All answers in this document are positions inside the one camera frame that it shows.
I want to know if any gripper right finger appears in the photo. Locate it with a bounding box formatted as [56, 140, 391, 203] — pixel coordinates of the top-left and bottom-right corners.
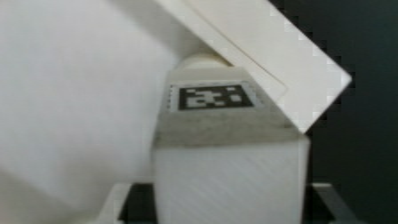
[313, 183, 363, 224]

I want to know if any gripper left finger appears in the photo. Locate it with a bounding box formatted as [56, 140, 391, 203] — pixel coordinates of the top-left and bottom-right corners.
[95, 183, 132, 224]

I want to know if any white table leg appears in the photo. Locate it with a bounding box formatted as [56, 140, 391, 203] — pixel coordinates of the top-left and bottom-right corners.
[151, 54, 310, 224]

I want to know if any white square table top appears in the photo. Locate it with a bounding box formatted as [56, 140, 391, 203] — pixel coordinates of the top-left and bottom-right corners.
[0, 0, 350, 224]

